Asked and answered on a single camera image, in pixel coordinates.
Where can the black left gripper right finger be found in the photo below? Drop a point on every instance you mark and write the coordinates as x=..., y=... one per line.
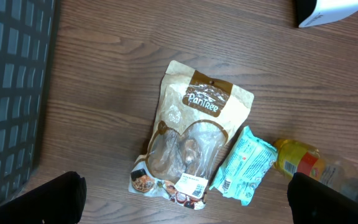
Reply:
x=312, y=202

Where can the dark grey plastic basket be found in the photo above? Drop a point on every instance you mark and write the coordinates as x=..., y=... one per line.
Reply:
x=28, y=33

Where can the yellow liquid bottle silver cap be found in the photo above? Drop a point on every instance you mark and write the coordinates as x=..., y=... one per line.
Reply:
x=333, y=171

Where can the brown snack wrapper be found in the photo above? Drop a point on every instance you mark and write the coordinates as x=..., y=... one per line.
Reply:
x=196, y=117

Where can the teal tissue pack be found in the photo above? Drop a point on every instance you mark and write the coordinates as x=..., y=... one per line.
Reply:
x=244, y=168

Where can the white barcode scanner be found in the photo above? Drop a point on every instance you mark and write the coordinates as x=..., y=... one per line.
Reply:
x=317, y=12

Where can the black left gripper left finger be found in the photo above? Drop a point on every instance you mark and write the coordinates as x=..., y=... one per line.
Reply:
x=61, y=200

